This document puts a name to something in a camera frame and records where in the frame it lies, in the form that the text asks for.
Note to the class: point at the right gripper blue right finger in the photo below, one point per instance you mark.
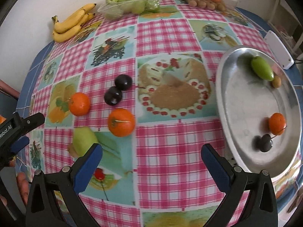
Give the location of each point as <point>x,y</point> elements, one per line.
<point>260,207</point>

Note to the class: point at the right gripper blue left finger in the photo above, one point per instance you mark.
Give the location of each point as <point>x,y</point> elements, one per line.
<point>42,207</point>

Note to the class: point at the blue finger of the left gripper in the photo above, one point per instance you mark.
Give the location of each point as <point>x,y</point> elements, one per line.
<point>15,145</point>
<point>18,127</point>

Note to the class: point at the dark plum with stem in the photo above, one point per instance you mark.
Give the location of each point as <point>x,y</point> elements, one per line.
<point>265,143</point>

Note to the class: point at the large green mango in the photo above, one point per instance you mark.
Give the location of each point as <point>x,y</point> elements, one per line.
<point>83,139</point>

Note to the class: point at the dark plum front pair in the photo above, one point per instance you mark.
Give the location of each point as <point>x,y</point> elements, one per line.
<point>113,96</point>

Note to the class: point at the dark plum pair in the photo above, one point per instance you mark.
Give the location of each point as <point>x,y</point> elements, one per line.
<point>113,96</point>
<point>123,82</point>

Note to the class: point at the orange mandarin with stem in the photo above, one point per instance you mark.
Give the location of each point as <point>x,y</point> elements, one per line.
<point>121,122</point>

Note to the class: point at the dark plum back pair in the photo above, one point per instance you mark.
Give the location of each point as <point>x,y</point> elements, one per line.
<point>123,82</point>

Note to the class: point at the small brown longan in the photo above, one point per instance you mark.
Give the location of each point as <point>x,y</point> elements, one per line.
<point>276,82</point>

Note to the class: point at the small green mango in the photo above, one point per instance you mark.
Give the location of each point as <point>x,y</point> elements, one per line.
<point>261,67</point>

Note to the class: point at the brown longan fruit large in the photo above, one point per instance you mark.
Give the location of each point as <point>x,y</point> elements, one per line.
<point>72,151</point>

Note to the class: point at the clear bag of green fruits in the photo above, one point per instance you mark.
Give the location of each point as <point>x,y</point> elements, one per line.
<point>115,9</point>

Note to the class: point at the person left hand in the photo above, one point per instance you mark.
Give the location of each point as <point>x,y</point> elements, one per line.
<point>22,184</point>

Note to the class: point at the large metal bowl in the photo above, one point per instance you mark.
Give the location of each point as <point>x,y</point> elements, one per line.
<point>246,102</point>

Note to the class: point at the banana bunch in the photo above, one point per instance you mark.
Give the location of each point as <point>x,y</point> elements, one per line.
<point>63,31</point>

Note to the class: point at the pink checkered tablecloth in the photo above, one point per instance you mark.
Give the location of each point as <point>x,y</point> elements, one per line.
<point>172,58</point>

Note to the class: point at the white plastic box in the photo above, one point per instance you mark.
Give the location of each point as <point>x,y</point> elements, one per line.
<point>279,50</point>

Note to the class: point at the white shelf unit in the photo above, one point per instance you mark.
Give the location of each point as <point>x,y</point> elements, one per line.
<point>287,26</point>

